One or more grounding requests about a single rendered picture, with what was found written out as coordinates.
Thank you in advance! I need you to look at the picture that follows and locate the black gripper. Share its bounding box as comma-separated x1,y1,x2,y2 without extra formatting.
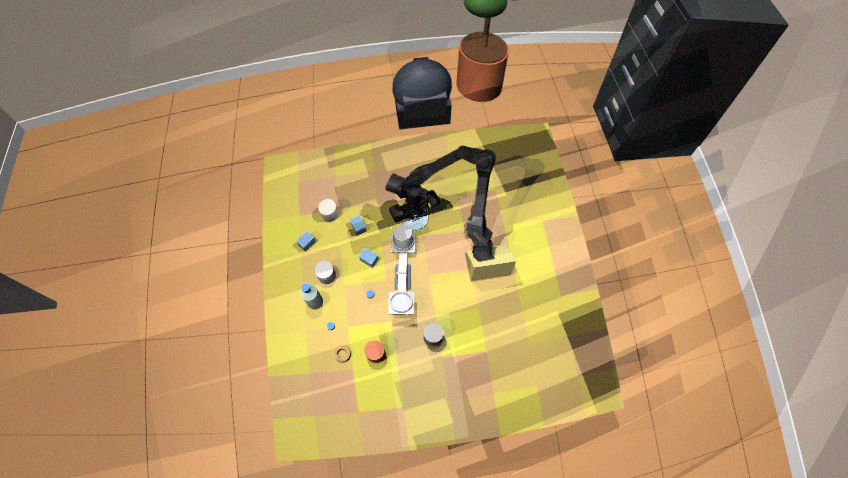
389,190,440,223

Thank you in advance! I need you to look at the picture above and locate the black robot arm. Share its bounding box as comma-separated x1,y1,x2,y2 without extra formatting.
385,145,496,262

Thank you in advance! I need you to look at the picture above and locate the orange flat ring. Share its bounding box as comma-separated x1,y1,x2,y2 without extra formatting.
334,346,351,362

